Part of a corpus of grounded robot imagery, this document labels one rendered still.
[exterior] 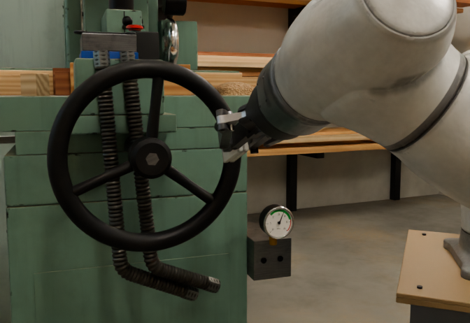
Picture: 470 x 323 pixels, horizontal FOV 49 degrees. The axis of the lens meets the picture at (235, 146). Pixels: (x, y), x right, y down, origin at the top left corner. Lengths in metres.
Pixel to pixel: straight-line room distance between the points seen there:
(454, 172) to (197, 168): 0.61
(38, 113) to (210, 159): 0.32
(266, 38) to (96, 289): 3.02
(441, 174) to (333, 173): 3.71
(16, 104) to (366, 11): 0.69
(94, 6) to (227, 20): 2.55
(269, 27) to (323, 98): 3.42
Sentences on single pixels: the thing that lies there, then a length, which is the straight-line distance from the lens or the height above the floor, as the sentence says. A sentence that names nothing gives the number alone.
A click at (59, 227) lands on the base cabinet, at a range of 0.97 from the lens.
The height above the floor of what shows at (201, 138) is 0.82.
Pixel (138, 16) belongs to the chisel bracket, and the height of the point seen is 1.06.
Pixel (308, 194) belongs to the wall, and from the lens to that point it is 4.07.
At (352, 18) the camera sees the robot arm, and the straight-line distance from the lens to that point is 0.38.
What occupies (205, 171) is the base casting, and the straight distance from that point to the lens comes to 0.98.
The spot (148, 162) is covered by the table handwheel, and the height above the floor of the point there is 0.81.
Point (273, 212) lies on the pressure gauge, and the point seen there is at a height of 0.68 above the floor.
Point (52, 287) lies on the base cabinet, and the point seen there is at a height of 0.56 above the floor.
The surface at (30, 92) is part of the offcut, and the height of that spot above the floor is 0.91.
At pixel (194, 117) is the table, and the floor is 0.86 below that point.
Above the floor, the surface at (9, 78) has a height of 0.93.
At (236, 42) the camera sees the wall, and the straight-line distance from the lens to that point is 3.71.
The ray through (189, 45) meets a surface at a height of 1.02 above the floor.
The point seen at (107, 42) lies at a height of 0.99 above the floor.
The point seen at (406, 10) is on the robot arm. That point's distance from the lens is 0.38.
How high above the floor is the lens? 0.91
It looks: 6 degrees down
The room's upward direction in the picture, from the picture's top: straight up
